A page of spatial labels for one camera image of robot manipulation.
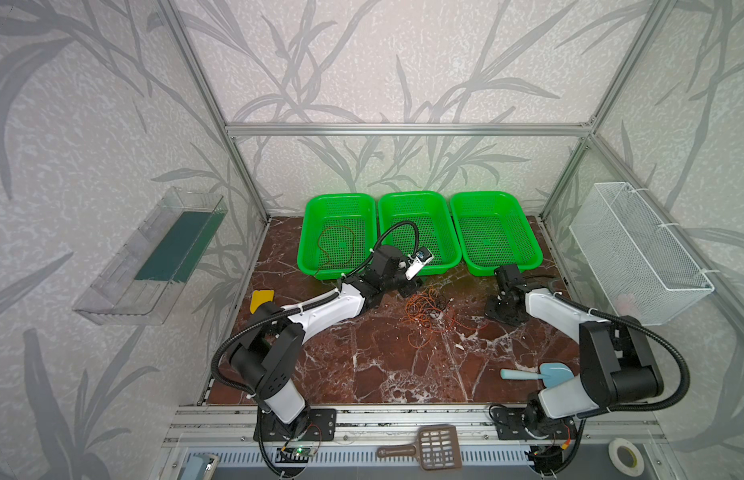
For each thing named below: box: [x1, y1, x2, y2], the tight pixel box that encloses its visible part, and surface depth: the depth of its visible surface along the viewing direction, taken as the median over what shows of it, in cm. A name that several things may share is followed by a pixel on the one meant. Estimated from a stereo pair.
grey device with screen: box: [179, 453, 220, 480], surface depth 66 cm
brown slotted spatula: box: [376, 424, 462, 471], surface depth 72 cm
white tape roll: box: [608, 438, 645, 477], surface depth 70 cm
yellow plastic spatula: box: [250, 290, 275, 314], surface depth 98 cm
